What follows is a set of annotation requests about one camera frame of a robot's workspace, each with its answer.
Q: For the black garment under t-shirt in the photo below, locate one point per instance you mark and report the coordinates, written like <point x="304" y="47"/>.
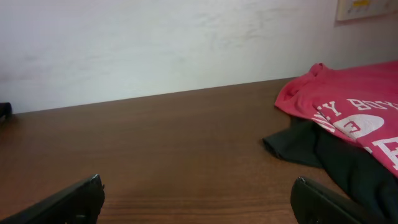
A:
<point x="353" y="169"/>

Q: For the red printed t-shirt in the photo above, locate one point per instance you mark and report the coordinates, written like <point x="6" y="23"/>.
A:
<point x="358" y="105"/>

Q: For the black shorts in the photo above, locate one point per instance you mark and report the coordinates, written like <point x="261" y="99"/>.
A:
<point x="5" y="111"/>

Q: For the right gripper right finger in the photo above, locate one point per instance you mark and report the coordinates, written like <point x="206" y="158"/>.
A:
<point x="312" y="203"/>

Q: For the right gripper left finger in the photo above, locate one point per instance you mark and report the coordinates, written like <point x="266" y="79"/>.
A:
<point x="79" y="203"/>

